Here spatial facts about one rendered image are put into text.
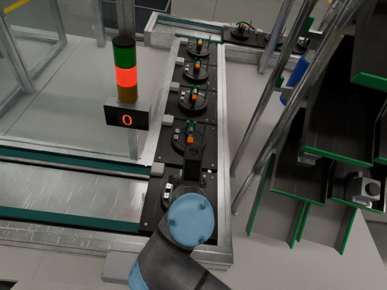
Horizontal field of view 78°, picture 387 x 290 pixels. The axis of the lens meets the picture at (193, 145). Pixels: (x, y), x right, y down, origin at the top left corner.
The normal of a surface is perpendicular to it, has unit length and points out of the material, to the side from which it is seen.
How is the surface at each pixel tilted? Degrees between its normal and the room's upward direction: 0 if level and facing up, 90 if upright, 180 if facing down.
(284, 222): 45
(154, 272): 38
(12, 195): 0
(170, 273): 21
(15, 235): 0
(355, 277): 0
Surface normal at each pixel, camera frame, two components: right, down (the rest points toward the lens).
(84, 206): 0.15, -0.66
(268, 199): -0.07, 0.04
